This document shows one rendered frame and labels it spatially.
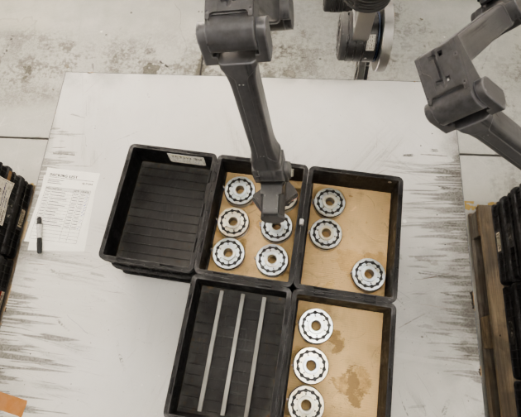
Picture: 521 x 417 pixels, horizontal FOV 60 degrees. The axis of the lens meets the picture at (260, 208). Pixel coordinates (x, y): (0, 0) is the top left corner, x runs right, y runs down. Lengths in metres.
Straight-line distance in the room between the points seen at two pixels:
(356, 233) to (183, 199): 0.59
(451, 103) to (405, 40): 2.23
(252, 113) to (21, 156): 2.21
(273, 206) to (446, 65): 0.46
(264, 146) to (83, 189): 1.05
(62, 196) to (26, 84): 1.43
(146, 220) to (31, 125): 1.57
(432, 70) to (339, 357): 0.88
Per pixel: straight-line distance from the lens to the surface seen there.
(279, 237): 1.44
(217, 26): 0.72
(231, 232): 1.45
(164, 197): 1.57
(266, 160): 0.95
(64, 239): 1.78
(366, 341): 1.43
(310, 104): 1.84
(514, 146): 0.95
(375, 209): 1.53
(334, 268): 1.45
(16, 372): 1.77
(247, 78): 0.77
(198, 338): 1.43
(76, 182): 1.85
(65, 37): 3.29
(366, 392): 1.43
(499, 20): 1.10
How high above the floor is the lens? 2.24
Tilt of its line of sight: 70 degrees down
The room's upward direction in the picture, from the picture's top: 7 degrees counter-clockwise
